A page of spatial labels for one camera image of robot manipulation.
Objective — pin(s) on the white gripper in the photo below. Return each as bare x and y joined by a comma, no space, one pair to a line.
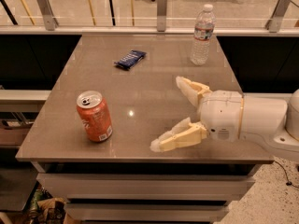
221,114

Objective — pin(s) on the orange soda can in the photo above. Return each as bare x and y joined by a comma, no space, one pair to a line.
93,111

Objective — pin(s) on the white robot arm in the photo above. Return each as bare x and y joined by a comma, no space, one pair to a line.
270,123

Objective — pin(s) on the blue snack packet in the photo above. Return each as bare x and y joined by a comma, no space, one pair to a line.
131,59

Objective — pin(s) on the clear plastic water bottle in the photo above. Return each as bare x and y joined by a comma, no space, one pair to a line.
203,31

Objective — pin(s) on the grey drawer cabinet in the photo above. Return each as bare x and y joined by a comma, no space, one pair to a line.
143,103

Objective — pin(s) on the upper grey drawer front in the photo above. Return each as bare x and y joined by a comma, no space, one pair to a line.
147,187

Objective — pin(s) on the grey drawer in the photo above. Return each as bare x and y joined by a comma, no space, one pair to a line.
144,212
147,187

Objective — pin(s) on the lower grey drawer front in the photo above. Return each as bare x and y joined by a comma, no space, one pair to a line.
144,212

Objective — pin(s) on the cardboard clutter on floor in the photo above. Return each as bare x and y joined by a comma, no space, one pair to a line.
44,209

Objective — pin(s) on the middle metal railing post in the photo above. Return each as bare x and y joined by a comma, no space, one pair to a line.
161,15

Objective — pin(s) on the metal railing post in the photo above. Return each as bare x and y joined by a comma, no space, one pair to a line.
274,23
49,19
161,15

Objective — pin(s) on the right metal railing post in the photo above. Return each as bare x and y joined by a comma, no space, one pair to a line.
274,23

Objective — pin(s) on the left metal railing post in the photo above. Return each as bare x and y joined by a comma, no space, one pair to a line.
49,19

